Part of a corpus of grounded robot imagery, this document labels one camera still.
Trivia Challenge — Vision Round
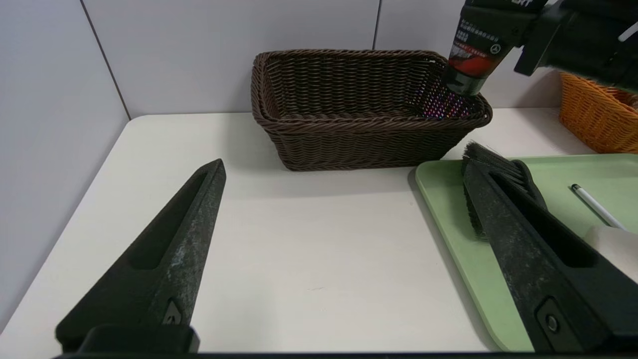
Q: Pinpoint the white pen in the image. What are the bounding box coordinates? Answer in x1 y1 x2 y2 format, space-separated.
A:
571 183 629 231

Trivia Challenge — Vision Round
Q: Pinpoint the white sponge block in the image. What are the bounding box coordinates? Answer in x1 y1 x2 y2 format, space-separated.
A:
583 224 638 285

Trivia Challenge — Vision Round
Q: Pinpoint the light green plastic tray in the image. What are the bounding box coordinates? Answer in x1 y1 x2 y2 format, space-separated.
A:
415 154 638 352

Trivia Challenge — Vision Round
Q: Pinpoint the dark brown wicker basket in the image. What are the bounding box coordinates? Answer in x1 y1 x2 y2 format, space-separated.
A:
251 48 494 172

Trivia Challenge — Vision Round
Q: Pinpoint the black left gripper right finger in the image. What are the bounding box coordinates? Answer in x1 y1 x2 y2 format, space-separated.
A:
464 160 638 352

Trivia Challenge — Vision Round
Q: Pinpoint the orange wicker basket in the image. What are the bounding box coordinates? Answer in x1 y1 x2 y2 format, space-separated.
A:
558 72 638 154

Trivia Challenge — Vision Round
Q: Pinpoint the dark brush with green handle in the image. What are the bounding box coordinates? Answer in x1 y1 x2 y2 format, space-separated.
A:
461 141 549 240

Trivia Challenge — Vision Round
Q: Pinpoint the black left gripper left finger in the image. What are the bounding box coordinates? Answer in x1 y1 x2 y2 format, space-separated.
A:
55 159 227 352

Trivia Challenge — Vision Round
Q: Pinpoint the black face wash tube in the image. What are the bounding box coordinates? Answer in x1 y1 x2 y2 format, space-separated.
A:
443 0 548 96

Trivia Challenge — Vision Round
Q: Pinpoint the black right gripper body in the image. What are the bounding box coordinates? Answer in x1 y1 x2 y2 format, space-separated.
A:
514 0 638 93

